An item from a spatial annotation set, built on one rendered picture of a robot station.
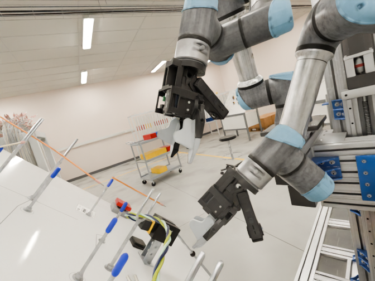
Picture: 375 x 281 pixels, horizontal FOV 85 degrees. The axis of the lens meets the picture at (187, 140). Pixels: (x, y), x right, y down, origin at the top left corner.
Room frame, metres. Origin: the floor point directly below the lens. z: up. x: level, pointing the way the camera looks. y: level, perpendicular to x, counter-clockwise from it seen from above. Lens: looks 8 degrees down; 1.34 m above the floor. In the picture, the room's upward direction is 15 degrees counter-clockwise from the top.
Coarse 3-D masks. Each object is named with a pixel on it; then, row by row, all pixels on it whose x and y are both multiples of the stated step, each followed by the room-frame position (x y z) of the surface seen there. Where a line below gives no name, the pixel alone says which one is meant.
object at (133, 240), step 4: (132, 236) 0.47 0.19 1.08; (132, 240) 0.45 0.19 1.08; (136, 240) 0.46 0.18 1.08; (140, 240) 0.47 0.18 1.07; (132, 244) 0.44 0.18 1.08; (136, 244) 0.44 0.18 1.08; (140, 244) 0.45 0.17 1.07; (144, 244) 0.46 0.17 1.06; (140, 248) 0.44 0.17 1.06; (144, 248) 0.45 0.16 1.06
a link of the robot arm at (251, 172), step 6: (246, 162) 0.46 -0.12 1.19; (252, 162) 0.45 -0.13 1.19; (240, 168) 0.46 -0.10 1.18; (246, 168) 0.45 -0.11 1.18; (252, 168) 0.44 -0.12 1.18; (258, 168) 0.44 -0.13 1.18; (240, 174) 0.46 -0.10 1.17; (246, 174) 0.44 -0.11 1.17; (252, 174) 0.44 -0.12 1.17; (258, 174) 0.44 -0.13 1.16; (264, 174) 0.43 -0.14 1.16; (246, 180) 0.44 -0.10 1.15; (252, 180) 0.43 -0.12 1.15; (258, 180) 0.43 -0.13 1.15; (264, 180) 0.43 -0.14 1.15; (270, 180) 0.45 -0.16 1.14; (258, 186) 0.44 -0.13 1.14; (264, 186) 0.45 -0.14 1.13
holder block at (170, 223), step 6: (156, 216) 0.43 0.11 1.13; (168, 222) 0.42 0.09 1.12; (156, 228) 0.40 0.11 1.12; (162, 228) 0.41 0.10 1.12; (174, 228) 0.42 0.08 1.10; (150, 234) 0.40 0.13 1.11; (156, 234) 0.40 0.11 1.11; (162, 234) 0.41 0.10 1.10; (174, 234) 0.42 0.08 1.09; (162, 240) 0.41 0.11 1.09; (174, 240) 0.42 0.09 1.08
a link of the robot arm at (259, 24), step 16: (256, 0) 0.53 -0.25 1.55; (272, 0) 0.50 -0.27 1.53; (288, 0) 0.46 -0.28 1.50; (240, 16) 0.51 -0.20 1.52; (256, 16) 0.48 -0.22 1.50; (272, 16) 0.46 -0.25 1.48; (288, 16) 0.45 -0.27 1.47; (240, 32) 0.50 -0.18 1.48; (256, 32) 0.49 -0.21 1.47; (272, 32) 0.48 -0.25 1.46
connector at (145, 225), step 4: (144, 220) 0.40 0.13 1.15; (148, 220) 0.40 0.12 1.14; (140, 224) 0.40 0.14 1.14; (144, 224) 0.39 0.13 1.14; (148, 224) 0.40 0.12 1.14; (156, 224) 0.41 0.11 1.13; (140, 228) 0.39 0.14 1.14; (144, 228) 0.39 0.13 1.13; (148, 228) 0.40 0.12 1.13; (152, 228) 0.40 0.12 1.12; (152, 232) 0.40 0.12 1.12
